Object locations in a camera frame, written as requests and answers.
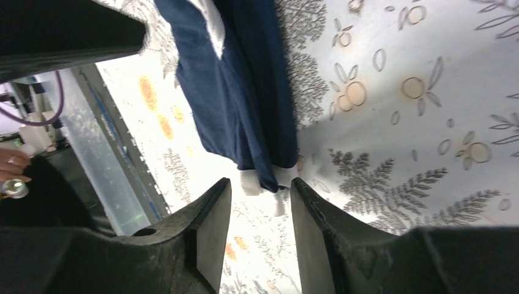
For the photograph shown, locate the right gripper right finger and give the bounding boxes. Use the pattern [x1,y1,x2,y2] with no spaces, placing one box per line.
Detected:
[290,178,518,293]

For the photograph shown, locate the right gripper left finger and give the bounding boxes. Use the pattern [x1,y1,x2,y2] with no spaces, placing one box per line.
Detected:
[1,178,231,293]

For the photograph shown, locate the navy blue white-trimmed underwear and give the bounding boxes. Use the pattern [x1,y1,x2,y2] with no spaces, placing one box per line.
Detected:
[155,0,298,216]

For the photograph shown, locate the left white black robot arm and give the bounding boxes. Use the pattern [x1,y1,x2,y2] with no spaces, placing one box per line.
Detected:
[1,1,146,83]

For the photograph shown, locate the person hand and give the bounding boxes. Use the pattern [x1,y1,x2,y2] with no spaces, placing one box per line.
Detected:
[1,148,31,183]

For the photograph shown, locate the floral patterned table mat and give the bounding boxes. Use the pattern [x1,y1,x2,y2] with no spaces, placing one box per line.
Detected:
[98,1,518,293]

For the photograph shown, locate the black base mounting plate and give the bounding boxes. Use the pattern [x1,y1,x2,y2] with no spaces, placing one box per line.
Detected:
[72,64,170,230]

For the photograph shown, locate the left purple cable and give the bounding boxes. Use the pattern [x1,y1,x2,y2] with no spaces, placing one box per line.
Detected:
[0,70,65,127]

